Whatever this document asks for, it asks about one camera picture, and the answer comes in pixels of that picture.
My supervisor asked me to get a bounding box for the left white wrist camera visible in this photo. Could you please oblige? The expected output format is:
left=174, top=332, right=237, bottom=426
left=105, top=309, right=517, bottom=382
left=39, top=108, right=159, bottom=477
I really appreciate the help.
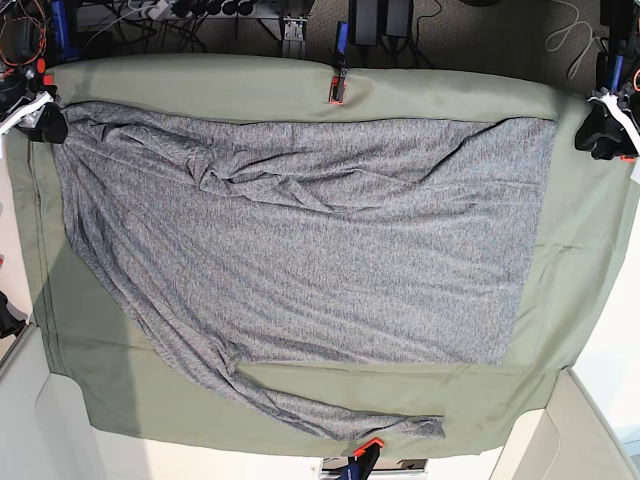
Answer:
left=630, top=160, right=640, bottom=184

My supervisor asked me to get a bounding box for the grey heathered T-shirt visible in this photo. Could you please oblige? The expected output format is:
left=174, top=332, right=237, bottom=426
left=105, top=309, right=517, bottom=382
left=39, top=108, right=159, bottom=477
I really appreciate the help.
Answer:
left=53, top=101, right=556, bottom=441

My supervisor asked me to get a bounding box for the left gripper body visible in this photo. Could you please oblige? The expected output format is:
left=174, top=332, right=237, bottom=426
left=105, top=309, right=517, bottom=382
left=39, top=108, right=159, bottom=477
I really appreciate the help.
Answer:
left=588, top=85, right=639, bottom=156

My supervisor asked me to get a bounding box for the bottom orange black clamp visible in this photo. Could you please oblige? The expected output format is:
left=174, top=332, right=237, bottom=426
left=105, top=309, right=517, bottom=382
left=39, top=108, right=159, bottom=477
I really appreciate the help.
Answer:
left=337, top=437, right=385, bottom=480

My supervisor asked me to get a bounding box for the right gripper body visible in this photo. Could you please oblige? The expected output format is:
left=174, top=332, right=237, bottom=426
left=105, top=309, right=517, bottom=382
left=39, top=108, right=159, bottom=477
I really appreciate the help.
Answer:
left=1, top=74, right=56, bottom=135

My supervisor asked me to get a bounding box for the grey looped cable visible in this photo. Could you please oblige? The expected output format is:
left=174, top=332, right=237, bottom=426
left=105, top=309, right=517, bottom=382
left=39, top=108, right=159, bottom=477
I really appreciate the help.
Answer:
left=543, top=0, right=601, bottom=81

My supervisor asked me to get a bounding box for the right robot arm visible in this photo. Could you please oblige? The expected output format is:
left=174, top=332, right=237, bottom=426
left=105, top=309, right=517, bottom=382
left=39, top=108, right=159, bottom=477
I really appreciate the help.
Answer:
left=1, top=1, right=68, bottom=144

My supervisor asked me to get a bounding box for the left edge black clamp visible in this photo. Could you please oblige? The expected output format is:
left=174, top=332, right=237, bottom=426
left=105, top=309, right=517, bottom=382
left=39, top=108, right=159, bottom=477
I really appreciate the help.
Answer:
left=0, top=292, right=26, bottom=339

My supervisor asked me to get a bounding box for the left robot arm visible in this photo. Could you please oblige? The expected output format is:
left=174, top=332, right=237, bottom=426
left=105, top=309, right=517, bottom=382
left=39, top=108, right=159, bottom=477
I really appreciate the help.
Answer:
left=574, top=34, right=639, bottom=162

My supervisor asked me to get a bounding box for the white power strip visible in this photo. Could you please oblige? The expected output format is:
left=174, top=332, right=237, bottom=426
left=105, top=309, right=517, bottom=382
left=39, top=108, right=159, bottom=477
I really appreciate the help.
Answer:
left=125, top=0, right=172, bottom=21

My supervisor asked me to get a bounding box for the top centre orange black clamp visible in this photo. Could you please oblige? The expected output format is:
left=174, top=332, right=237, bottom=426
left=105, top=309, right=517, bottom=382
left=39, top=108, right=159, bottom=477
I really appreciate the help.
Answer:
left=329, top=21, right=348, bottom=105

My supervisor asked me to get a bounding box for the right black power adapter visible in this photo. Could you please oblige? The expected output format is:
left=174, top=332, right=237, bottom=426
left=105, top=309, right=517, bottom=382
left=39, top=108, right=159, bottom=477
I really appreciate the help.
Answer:
left=384, top=0, right=413, bottom=38

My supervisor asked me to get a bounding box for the top left orange black clamp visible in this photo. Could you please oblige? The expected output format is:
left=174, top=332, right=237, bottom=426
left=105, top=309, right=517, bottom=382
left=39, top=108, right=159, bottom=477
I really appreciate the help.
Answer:
left=30, top=57, right=57, bottom=99

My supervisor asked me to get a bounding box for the grey metal table bracket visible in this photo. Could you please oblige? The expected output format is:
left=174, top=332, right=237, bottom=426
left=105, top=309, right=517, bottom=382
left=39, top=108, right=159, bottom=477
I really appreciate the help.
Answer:
left=281, top=17, right=307, bottom=60

